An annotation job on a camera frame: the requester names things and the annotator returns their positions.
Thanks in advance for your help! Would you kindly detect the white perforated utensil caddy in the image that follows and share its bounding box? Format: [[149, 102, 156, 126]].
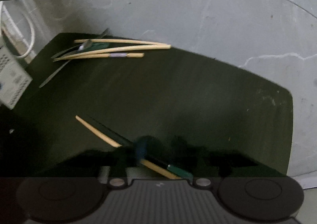
[[0, 45, 32, 109]]

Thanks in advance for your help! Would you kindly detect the wooden chopstick with band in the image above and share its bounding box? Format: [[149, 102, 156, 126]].
[[53, 53, 145, 62]]

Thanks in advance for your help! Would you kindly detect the steel spoon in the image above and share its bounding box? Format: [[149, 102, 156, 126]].
[[78, 39, 93, 52]]

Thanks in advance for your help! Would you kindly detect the steel fork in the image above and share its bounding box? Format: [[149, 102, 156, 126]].
[[39, 28, 110, 88]]

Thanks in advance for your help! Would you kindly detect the white flexible hose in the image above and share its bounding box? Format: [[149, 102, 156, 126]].
[[0, 3, 35, 59]]

